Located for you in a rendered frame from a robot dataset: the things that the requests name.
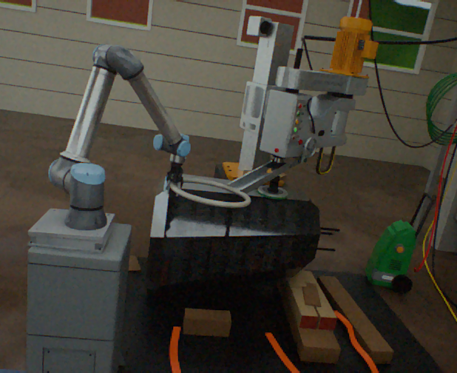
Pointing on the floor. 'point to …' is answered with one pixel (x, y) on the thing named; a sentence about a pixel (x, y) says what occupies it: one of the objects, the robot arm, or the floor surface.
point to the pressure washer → (395, 253)
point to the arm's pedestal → (78, 306)
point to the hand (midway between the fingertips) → (173, 192)
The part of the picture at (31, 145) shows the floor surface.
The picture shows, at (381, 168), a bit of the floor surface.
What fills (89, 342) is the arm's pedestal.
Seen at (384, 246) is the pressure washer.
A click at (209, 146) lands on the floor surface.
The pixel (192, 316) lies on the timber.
